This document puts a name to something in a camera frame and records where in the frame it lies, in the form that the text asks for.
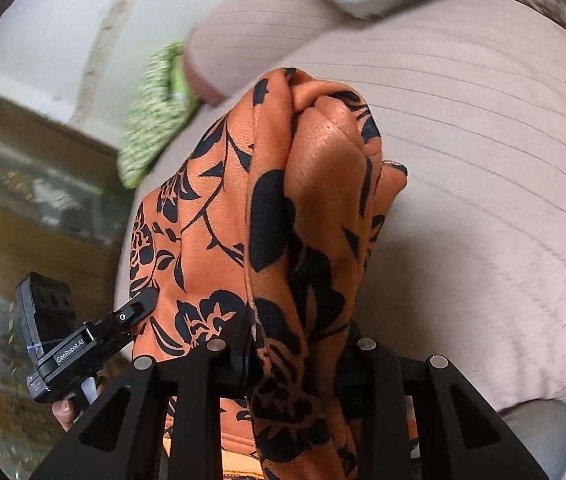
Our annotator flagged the orange black floral blouse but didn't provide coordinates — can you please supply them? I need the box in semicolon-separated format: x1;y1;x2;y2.
129;68;408;479

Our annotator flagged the person's left hand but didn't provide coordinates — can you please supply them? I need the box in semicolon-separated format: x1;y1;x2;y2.
52;377;104;431

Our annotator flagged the person's right jeans leg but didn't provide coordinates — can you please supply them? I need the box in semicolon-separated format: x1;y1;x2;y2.
500;400;566;479

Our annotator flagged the wooden glass-panel wardrobe door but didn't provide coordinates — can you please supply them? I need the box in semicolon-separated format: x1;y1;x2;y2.
0;98;131;479

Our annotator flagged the pink quilted mattress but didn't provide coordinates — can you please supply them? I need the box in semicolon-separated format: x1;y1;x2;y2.
115;0;566;411

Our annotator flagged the green white patterned pillow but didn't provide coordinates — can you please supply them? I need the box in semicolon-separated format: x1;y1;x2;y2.
117;41;201;190

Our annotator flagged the pink bolster cushion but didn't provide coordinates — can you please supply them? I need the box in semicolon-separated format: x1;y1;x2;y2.
183;0;347;106

